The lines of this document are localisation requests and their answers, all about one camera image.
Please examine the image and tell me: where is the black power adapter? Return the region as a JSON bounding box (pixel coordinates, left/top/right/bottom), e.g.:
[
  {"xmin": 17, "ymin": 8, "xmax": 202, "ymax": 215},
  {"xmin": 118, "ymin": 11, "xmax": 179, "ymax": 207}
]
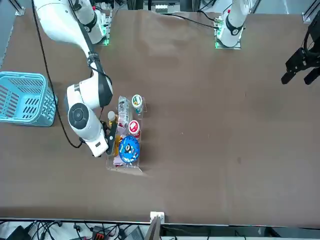
[{"xmin": 0, "ymin": 224, "xmax": 28, "ymax": 240}]

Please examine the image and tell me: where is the white mouse print biscuit packet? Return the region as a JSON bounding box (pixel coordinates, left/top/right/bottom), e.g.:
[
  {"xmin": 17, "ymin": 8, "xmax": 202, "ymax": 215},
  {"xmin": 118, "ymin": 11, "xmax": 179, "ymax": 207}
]
[{"xmin": 117, "ymin": 95, "xmax": 131, "ymax": 126}]

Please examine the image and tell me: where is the red lid snack cup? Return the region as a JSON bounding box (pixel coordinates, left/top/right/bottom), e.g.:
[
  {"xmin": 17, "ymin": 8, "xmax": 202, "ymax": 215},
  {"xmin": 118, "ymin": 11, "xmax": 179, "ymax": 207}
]
[{"xmin": 127, "ymin": 119, "xmax": 141, "ymax": 138}]

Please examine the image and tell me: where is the strawberry print snack packet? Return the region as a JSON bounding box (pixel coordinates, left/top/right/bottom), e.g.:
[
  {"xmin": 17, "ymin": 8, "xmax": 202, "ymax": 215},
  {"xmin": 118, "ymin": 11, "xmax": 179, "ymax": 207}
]
[{"xmin": 113, "ymin": 123, "xmax": 131, "ymax": 168}]

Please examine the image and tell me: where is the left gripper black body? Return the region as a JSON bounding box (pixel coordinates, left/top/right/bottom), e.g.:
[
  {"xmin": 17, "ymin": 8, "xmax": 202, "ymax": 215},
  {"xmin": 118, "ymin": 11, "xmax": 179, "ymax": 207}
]
[{"xmin": 285, "ymin": 46, "xmax": 320, "ymax": 74}]

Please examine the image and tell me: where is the amber juice bottle white cap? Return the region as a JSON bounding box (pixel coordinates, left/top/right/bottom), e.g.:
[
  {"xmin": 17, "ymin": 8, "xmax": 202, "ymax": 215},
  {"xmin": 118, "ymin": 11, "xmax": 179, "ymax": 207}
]
[
  {"xmin": 113, "ymin": 136, "xmax": 123, "ymax": 157},
  {"xmin": 107, "ymin": 111, "xmax": 119, "ymax": 129}
]

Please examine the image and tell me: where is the aluminium camera post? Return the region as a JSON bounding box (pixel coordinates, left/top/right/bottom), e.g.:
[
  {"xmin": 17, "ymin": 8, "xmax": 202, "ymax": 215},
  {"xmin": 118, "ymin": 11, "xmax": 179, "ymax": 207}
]
[{"xmin": 145, "ymin": 215, "xmax": 162, "ymax": 240}]

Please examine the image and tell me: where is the green lid snack cup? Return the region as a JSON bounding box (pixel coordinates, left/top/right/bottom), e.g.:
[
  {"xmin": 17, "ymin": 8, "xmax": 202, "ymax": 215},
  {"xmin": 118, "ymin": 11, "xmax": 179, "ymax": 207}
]
[{"xmin": 131, "ymin": 94, "xmax": 145, "ymax": 115}]

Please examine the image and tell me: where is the light blue plastic basket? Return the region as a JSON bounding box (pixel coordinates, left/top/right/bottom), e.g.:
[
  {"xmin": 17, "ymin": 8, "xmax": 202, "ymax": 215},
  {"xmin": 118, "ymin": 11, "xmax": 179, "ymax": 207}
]
[{"xmin": 0, "ymin": 71, "xmax": 59, "ymax": 128}]

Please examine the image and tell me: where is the clear acrylic tiered shelf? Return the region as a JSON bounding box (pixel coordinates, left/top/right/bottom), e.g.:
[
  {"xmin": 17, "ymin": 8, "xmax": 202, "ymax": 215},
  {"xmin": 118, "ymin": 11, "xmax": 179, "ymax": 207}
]
[{"xmin": 105, "ymin": 98, "xmax": 148, "ymax": 173}]

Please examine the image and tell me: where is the grey power adapter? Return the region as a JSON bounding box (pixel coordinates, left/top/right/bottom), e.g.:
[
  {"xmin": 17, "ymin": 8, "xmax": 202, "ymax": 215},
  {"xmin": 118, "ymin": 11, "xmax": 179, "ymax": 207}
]
[{"xmin": 124, "ymin": 225, "xmax": 145, "ymax": 240}]

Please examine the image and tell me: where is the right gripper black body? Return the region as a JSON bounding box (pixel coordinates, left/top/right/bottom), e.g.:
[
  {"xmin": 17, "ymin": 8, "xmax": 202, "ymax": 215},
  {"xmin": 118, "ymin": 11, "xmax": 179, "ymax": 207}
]
[{"xmin": 105, "ymin": 119, "xmax": 119, "ymax": 156}]

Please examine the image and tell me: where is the blue instant noodle cup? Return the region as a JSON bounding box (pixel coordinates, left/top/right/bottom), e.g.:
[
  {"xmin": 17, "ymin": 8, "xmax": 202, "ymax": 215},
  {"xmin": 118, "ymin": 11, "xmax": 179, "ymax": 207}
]
[{"xmin": 118, "ymin": 135, "xmax": 140, "ymax": 164}]

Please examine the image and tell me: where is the red black power strip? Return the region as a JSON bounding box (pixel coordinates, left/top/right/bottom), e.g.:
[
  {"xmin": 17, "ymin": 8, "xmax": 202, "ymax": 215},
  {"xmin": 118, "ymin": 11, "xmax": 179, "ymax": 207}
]
[{"xmin": 91, "ymin": 225, "xmax": 106, "ymax": 240}]

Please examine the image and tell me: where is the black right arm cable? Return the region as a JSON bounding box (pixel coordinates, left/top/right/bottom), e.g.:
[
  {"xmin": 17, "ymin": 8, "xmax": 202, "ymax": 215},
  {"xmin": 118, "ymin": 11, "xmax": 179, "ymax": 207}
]
[{"xmin": 31, "ymin": 0, "xmax": 85, "ymax": 149}]

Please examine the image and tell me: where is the white post base bracket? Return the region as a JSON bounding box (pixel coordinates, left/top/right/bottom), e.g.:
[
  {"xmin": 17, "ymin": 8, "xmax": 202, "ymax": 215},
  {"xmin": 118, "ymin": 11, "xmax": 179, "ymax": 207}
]
[{"xmin": 149, "ymin": 211, "xmax": 166, "ymax": 224}]

